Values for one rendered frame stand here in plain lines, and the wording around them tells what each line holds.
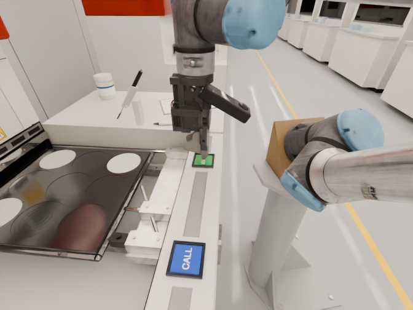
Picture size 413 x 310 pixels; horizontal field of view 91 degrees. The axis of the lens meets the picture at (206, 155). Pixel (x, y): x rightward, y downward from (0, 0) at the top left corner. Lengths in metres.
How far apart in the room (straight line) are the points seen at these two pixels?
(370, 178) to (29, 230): 0.65
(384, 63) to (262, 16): 4.66
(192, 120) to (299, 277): 1.23
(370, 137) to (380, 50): 4.27
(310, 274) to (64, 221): 1.31
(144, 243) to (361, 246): 1.55
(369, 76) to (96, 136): 4.63
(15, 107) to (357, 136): 0.93
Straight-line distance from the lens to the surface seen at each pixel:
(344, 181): 0.42
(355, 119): 0.57
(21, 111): 0.86
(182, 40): 0.40
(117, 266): 0.56
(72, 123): 0.84
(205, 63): 0.40
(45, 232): 0.58
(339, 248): 1.72
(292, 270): 1.49
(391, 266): 1.83
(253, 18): 0.30
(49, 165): 0.78
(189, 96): 0.45
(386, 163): 0.37
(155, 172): 0.71
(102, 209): 0.56
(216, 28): 0.33
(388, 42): 4.84
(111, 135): 0.78
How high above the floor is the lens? 1.29
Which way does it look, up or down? 36 degrees down
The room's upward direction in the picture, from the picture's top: straight up
